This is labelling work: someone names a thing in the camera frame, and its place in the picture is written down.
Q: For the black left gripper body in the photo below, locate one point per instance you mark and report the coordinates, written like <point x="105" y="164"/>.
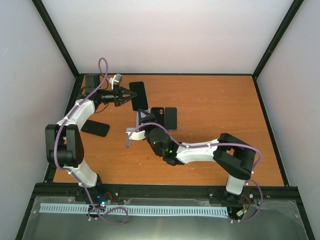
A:
<point x="116" y="100"/>

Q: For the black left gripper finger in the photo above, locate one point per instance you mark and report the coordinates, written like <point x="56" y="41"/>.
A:
<point x="125" y="99"/>
<point x="127" y="92"/>

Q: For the black phone case with ring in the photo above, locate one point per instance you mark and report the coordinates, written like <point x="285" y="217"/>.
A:
<point x="159" y="114"/>

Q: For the phone with lilac case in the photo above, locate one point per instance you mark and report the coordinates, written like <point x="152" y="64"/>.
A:
<point x="140" y="100"/>

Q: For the teal phone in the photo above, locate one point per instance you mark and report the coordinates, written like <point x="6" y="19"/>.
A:
<point x="170" y="118"/>

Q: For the lilac phone case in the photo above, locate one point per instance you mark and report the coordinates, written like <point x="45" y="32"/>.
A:
<point x="146" y="128"/>

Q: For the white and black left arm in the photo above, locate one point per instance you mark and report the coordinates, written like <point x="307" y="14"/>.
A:
<point x="64" y="146"/>

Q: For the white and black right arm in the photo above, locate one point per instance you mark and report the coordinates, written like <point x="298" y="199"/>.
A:
<point x="230" y="153"/>

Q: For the black phone case on table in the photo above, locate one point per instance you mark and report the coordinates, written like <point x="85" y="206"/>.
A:
<point x="95" y="128"/>

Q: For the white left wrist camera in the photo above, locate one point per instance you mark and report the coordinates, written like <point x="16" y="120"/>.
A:
<point x="115" y="81"/>

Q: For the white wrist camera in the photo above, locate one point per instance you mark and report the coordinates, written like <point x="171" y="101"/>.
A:
<point x="135" y="135"/>
<point x="115" y="81"/>

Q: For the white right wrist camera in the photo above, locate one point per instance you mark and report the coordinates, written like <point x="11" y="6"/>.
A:
<point x="135" y="135"/>

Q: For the light blue cable duct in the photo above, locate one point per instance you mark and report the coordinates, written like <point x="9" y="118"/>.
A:
<point x="139" y="210"/>

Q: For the black left frame post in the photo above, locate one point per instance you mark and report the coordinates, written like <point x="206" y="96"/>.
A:
<point x="47" y="20"/>

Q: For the black frame post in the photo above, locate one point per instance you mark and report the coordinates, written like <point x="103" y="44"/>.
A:
<point x="281" y="30"/>
<point x="47" y="20"/>

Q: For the black frame rail base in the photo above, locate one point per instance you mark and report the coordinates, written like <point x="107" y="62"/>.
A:
<point x="118" y="193"/>

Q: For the black right frame post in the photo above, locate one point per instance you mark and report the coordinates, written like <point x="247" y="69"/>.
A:
<point x="281" y="30"/>

